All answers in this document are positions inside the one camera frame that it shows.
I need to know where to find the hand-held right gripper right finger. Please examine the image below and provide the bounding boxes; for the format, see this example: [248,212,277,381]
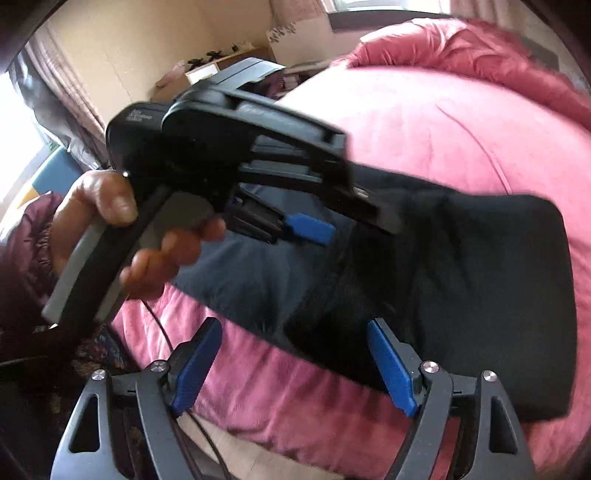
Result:
[367,318,539,480]

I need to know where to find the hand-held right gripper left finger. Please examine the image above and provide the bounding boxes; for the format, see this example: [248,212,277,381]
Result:
[50,317,223,480]

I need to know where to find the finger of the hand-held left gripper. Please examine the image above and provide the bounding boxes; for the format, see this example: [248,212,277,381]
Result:
[238,92,403,234]
[228,194,335,245]

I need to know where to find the black embroidered pants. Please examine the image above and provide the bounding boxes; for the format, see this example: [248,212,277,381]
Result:
[171,164,578,423]

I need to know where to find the person's left hand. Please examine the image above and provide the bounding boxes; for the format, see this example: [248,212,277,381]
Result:
[48,170,227,301]

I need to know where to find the wooden desk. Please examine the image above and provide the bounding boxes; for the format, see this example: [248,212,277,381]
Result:
[152,46,278,104]

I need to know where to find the floral patterned clothing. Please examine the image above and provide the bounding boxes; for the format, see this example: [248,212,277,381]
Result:
[55,323,144,384]

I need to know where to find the bed with pink sheet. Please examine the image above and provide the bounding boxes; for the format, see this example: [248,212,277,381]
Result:
[111,69,591,480]

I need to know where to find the pink floral curtain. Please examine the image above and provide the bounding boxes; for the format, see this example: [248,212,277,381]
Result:
[23,32,108,167]
[450,0,509,19]
[270,0,333,21]

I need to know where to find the grey headboard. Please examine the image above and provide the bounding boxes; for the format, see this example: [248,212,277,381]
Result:
[328,11,462,33]

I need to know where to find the window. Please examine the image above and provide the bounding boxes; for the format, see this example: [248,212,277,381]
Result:
[323,0,453,12]

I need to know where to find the pink duvet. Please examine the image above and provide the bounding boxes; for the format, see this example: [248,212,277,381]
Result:
[330,18,591,134]

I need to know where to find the black cable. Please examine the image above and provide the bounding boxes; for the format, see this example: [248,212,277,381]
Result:
[145,300,232,480]

